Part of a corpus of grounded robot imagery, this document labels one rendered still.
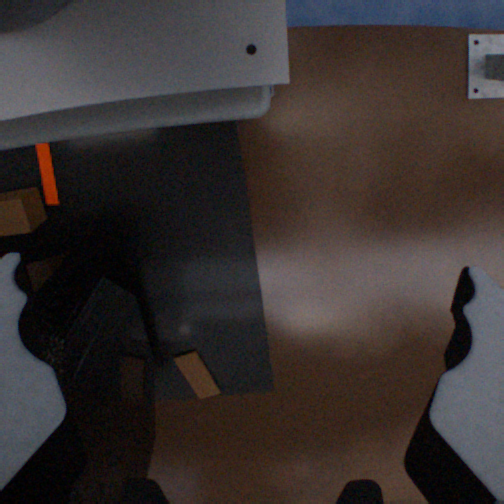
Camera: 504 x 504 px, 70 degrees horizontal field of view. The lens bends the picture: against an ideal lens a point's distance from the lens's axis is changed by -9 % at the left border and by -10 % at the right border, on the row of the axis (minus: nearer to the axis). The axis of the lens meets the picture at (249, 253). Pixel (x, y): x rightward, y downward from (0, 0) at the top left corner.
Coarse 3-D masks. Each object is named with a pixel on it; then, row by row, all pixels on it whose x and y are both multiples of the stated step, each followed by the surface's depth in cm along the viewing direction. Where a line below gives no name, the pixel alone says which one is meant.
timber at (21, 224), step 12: (12, 192) 123; (24, 192) 120; (36, 192) 124; (0, 204) 115; (12, 204) 115; (24, 204) 116; (36, 204) 124; (0, 216) 117; (12, 216) 117; (24, 216) 117; (36, 216) 123; (0, 228) 119; (12, 228) 119; (24, 228) 119
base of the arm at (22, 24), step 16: (0, 0) 21; (16, 0) 22; (32, 0) 23; (48, 0) 24; (64, 0) 25; (0, 16) 23; (16, 16) 24; (32, 16) 25; (48, 16) 26; (0, 32) 25
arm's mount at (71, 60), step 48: (96, 0) 26; (144, 0) 27; (192, 0) 27; (240, 0) 27; (0, 48) 28; (48, 48) 28; (96, 48) 28; (144, 48) 28; (192, 48) 29; (240, 48) 29; (0, 96) 29; (48, 96) 30; (96, 96) 30; (144, 96) 30
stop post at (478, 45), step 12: (468, 36) 104; (480, 36) 104; (492, 36) 104; (468, 48) 106; (480, 48) 105; (492, 48) 105; (468, 60) 108; (480, 60) 107; (492, 60) 103; (468, 72) 109; (480, 72) 109; (492, 72) 105; (468, 84) 111; (480, 84) 110; (492, 84) 110; (468, 96) 112; (480, 96) 112; (492, 96) 112
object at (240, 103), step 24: (168, 96) 36; (192, 96) 36; (216, 96) 36; (240, 96) 36; (264, 96) 36; (24, 120) 36; (48, 120) 36; (72, 120) 36; (96, 120) 37; (120, 120) 37; (144, 120) 37; (168, 120) 37; (192, 120) 37; (216, 120) 37; (0, 144) 37; (24, 144) 38
